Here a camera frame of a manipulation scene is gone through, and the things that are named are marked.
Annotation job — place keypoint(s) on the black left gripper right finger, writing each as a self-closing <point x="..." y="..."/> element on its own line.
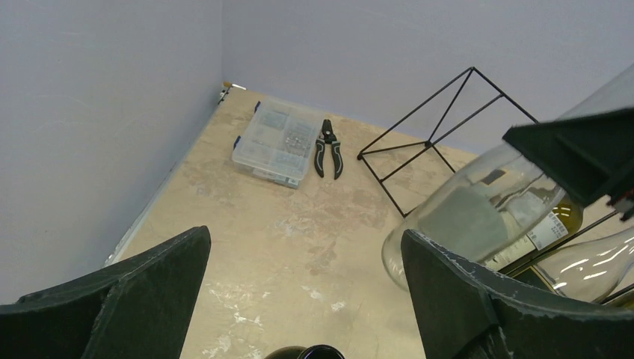
<point x="465" y="310"/>

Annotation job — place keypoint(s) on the clear champagne bottle black label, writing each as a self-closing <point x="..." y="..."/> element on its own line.
<point x="587" y="271"/>

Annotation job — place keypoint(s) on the clear plastic screw organizer box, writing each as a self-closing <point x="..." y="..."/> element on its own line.
<point x="278" y="143"/>

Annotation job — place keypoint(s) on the dark green wine bottle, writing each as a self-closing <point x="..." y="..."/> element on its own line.
<point x="564" y="220"/>

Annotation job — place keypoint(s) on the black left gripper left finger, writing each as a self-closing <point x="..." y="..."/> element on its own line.
<point x="140" y="307"/>

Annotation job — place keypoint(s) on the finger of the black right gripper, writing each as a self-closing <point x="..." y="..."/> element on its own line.
<point x="590" y="156"/>

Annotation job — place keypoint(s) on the clear glass bottle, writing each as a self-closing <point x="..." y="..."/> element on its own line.
<point x="498" y="198"/>

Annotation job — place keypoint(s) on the green wine bottle white label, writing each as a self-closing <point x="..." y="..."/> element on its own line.
<point x="320" y="351"/>

